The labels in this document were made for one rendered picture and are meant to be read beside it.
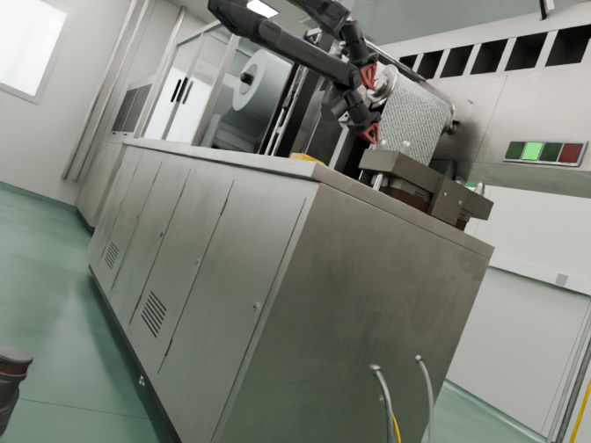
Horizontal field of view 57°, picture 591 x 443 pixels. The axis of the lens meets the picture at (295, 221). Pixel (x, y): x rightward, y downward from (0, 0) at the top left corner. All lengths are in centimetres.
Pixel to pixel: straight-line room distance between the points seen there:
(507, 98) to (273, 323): 103
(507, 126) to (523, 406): 284
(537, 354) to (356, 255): 305
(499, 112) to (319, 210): 77
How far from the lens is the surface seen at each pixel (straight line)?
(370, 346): 148
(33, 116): 693
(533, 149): 168
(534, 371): 430
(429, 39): 232
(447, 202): 158
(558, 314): 428
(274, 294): 129
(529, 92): 180
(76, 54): 700
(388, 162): 149
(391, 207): 141
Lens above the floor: 73
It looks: 1 degrees up
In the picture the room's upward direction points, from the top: 21 degrees clockwise
